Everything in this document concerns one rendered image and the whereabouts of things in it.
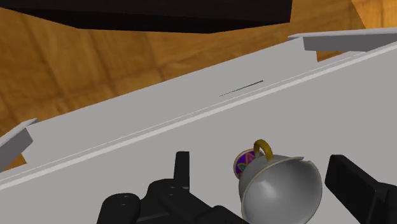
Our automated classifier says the white table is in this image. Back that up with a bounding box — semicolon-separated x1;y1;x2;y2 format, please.
0;27;397;224

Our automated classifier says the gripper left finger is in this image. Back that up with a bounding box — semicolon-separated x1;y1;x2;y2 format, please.
96;151;218;224

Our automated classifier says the white teacup with gold handle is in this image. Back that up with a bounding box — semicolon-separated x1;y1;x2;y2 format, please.
233;139;323;224

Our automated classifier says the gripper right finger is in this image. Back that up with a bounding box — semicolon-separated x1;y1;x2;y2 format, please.
324;154;397;224

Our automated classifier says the black robot stand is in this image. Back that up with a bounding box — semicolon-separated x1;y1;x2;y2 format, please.
0;0;293;34

